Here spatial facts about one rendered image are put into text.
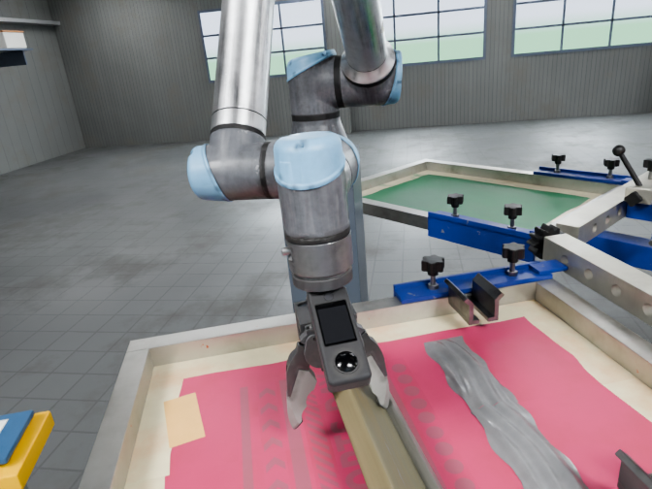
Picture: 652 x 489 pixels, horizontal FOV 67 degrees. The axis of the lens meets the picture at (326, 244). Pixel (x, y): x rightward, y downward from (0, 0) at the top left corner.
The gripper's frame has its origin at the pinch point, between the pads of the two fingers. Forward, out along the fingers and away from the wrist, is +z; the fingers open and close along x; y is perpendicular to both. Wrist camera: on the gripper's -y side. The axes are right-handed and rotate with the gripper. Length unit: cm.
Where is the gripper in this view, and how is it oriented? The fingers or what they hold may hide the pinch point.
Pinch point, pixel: (341, 418)
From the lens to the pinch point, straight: 65.9
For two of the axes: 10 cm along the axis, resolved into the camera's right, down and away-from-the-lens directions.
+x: -9.8, 1.6, -1.4
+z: 1.0, 9.3, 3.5
